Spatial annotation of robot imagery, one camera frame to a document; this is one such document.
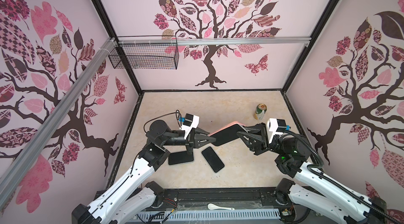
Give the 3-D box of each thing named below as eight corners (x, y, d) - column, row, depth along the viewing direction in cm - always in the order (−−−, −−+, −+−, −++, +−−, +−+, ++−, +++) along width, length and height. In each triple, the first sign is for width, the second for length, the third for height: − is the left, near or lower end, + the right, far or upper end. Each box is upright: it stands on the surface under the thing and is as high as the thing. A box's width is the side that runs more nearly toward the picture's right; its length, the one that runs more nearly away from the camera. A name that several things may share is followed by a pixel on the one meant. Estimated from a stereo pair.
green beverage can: (254, 120, 105) (258, 111, 96) (253, 113, 108) (256, 103, 100) (263, 120, 105) (267, 111, 96) (261, 113, 108) (265, 103, 100)
